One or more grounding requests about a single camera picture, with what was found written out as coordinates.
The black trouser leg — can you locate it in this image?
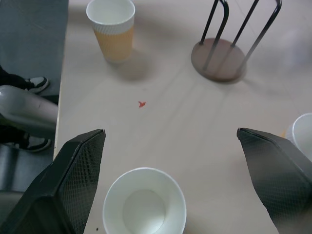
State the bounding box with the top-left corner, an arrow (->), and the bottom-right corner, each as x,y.
0,65 -> 31,91

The black and white sneaker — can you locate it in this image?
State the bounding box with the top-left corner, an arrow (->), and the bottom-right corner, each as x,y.
23,76 -> 50,95
19,133 -> 52,153

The wooden base metal rack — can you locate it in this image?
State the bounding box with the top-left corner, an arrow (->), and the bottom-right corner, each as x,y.
191,0 -> 283,84

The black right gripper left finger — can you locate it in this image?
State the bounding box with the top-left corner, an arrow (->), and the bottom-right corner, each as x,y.
0,128 -> 106,234

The white paper cup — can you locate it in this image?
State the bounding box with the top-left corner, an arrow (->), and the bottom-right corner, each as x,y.
102,167 -> 187,234
280,113 -> 312,162

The orange ribbed paper cup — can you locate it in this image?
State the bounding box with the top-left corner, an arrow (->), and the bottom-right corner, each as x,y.
86,0 -> 136,65

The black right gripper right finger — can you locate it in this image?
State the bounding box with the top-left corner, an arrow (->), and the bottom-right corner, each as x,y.
236,127 -> 312,234

